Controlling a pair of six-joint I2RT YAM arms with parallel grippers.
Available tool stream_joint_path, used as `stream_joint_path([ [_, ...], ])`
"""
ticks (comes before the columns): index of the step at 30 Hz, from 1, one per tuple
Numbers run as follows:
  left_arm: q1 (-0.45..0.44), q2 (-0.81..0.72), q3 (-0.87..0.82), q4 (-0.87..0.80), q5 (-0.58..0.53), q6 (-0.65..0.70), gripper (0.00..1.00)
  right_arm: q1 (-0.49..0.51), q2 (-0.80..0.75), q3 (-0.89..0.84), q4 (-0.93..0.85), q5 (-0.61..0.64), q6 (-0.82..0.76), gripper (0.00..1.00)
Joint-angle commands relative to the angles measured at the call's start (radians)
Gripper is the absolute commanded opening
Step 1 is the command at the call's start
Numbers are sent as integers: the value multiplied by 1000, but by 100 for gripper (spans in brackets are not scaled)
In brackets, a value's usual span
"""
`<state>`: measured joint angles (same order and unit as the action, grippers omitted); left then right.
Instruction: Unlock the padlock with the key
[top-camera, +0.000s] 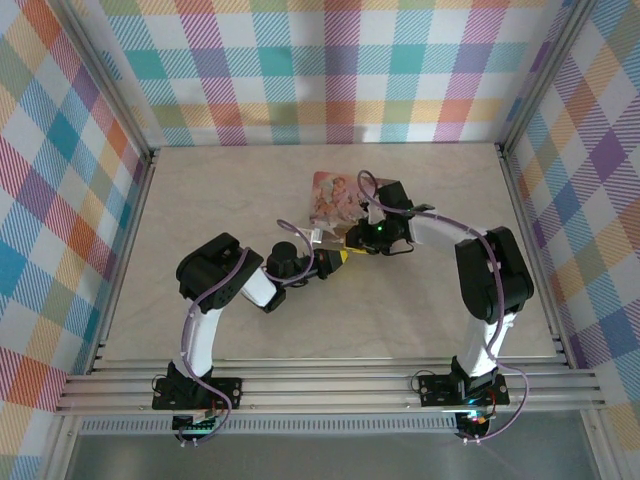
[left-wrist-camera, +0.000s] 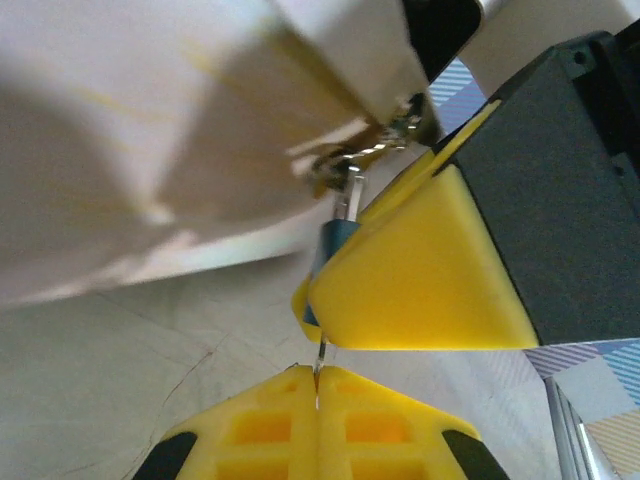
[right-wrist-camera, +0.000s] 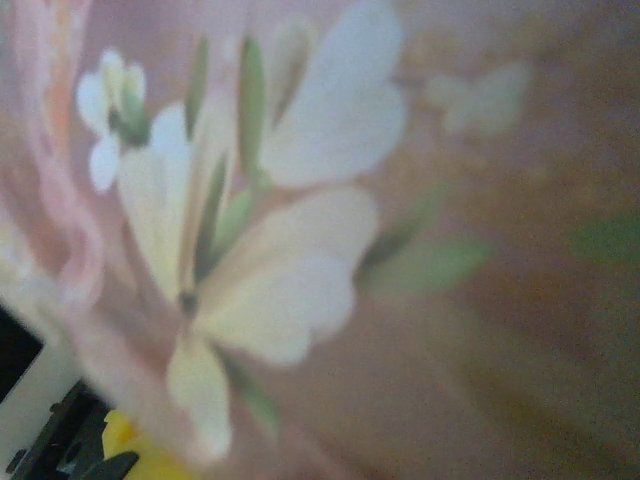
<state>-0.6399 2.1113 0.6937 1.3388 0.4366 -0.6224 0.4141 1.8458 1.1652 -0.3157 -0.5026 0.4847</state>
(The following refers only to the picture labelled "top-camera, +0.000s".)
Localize aluminium corner post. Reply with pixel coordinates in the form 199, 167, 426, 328
47, 0, 157, 166
497, 0, 601, 157

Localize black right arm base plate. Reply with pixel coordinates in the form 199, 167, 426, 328
417, 355, 511, 407

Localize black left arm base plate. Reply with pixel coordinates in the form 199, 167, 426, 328
151, 363, 244, 413

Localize green controller board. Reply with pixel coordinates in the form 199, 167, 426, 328
455, 408, 496, 432
171, 408, 225, 434

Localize pink floral box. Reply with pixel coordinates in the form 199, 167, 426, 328
308, 170, 402, 237

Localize grey slotted cable duct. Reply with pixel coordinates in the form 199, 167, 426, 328
78, 417, 460, 437

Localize aluminium cross rails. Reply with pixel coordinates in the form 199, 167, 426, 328
54, 355, 607, 417

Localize aluminium side rail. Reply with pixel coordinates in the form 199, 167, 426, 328
85, 146, 162, 375
496, 142, 575, 369

